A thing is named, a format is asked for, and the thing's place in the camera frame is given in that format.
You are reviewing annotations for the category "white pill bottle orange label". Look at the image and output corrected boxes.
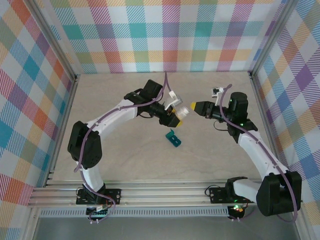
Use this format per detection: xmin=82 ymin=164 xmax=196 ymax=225
xmin=166 ymin=105 xmax=190 ymax=120

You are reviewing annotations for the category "teal pill organizer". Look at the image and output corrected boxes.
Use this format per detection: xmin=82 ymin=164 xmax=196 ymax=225
xmin=164 ymin=128 xmax=183 ymax=149

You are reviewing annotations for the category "right control board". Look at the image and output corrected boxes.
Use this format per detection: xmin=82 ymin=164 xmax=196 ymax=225
xmin=230 ymin=204 xmax=247 ymax=216

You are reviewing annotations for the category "control board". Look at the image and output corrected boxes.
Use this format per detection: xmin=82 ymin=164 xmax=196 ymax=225
xmin=86 ymin=206 xmax=111 ymax=219
xmin=230 ymin=204 xmax=247 ymax=216

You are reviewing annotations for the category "left control board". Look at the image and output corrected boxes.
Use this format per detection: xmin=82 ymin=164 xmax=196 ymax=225
xmin=86 ymin=206 xmax=111 ymax=219

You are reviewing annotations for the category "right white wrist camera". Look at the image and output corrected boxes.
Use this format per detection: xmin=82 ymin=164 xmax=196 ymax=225
xmin=210 ymin=87 xmax=225 ymax=107

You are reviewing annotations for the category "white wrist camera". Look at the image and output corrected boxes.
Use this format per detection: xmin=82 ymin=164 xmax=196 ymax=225
xmin=163 ymin=90 xmax=184 ymax=111
xmin=210 ymin=87 xmax=225 ymax=107

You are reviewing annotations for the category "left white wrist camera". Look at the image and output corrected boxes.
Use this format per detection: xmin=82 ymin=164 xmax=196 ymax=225
xmin=163 ymin=90 xmax=184 ymax=111

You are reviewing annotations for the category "aluminium mounting rail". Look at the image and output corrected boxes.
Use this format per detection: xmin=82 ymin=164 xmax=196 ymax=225
xmin=26 ymin=178 xmax=304 ymax=209

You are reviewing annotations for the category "aluminium frame post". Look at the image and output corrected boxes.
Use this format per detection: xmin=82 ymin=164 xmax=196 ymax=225
xmin=248 ymin=0 xmax=298 ymax=77
xmin=29 ymin=0 xmax=80 ymax=85

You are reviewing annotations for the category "thin black base cable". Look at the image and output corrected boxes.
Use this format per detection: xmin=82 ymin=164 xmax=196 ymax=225
xmin=204 ymin=184 xmax=216 ymax=198

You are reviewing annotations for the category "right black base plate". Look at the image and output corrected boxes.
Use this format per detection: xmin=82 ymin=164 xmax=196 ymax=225
xmin=208 ymin=186 xmax=256 ymax=204

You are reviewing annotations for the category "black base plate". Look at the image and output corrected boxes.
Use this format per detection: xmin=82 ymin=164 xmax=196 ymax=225
xmin=75 ymin=187 xmax=123 ymax=206
xmin=208 ymin=186 xmax=256 ymax=204

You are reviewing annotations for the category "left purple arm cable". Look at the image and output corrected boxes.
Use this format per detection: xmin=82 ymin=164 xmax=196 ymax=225
xmin=74 ymin=71 xmax=173 ymax=225

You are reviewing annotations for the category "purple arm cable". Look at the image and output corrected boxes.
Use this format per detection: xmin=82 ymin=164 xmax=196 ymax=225
xmin=74 ymin=71 xmax=173 ymax=225
xmin=219 ymin=83 xmax=301 ymax=223

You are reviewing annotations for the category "grey slotted cable duct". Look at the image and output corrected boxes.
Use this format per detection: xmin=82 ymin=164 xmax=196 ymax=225
xmin=39 ymin=206 xmax=231 ymax=218

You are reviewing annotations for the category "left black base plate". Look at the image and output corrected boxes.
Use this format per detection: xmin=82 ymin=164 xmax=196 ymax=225
xmin=75 ymin=187 xmax=123 ymax=206

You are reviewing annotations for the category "aluminium side rail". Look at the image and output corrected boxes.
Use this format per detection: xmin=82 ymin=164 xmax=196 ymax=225
xmin=44 ymin=74 xmax=80 ymax=188

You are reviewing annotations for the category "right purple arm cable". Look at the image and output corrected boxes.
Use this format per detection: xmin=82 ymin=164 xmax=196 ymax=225
xmin=219 ymin=83 xmax=301 ymax=223

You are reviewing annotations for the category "aluminium frame leg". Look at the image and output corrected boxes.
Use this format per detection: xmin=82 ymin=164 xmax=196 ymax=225
xmin=22 ymin=207 xmax=42 ymax=240
xmin=290 ymin=203 xmax=309 ymax=240

